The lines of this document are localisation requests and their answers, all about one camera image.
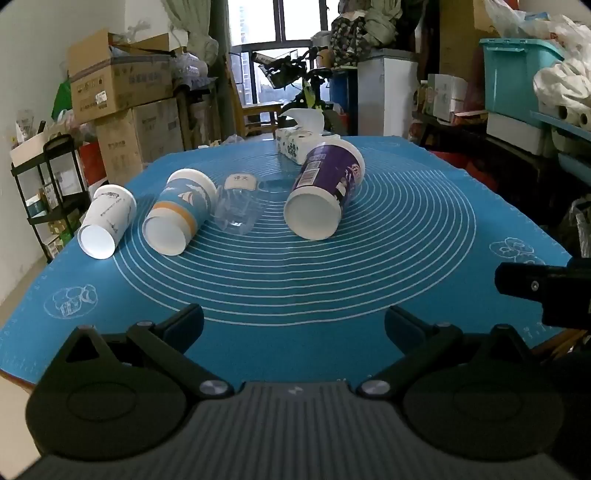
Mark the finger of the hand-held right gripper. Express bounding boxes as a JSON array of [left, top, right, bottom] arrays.
[[494, 261, 573, 302]]

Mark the green bag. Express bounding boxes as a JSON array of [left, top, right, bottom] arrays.
[[51, 79, 75, 121]]

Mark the small white box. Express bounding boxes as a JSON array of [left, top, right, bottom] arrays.
[[426, 73, 468, 124]]

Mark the large closed cardboard box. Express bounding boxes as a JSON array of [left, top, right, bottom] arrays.
[[95, 97, 186, 186]]

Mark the red box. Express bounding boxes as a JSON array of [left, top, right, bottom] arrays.
[[78, 141, 108, 186]]

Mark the open cardboard box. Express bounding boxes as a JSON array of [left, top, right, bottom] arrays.
[[67, 29, 175, 125]]

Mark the clear plastic cup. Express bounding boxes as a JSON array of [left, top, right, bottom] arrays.
[[213, 172, 272, 236]]

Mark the purple and white paper cup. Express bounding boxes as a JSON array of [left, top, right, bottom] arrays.
[[283, 141, 366, 241]]

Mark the flat white box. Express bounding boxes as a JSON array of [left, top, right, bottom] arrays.
[[486, 111, 555, 155]]

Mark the wooden chair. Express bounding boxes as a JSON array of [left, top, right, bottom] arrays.
[[225, 54, 283, 138]]

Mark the white tissue pack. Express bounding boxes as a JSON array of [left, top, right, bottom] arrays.
[[276, 108, 343, 166]]

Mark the white cabinet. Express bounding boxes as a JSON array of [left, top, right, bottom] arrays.
[[357, 48, 419, 138]]

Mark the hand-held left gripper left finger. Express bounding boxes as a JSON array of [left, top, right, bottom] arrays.
[[59, 303, 234, 399]]

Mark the blue silicone mat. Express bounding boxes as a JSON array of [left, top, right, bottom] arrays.
[[0, 135, 573, 386]]

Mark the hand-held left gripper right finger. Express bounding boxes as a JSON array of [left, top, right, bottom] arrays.
[[355, 305, 533, 398]]

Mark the blue and orange paper cup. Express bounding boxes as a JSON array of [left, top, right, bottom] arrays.
[[141, 168, 219, 257]]

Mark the clear plastic bag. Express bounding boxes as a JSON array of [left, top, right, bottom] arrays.
[[482, 0, 591, 41]]

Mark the black shelf cart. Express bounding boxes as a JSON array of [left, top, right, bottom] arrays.
[[11, 133, 94, 265]]

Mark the dark side table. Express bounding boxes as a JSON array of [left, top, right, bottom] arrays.
[[412, 110, 578, 232]]

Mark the pale green curtain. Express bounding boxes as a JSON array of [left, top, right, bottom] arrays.
[[163, 0, 221, 77]]

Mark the white cup with line drawing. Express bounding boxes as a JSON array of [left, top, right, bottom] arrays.
[[78, 184, 137, 260]]

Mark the white plastic bag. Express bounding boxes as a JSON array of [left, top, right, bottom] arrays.
[[532, 59, 591, 127]]

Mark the teal storage bin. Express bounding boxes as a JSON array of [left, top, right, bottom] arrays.
[[479, 37, 567, 116]]

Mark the floral cloth bundle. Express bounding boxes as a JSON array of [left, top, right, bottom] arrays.
[[329, 0, 403, 71]]

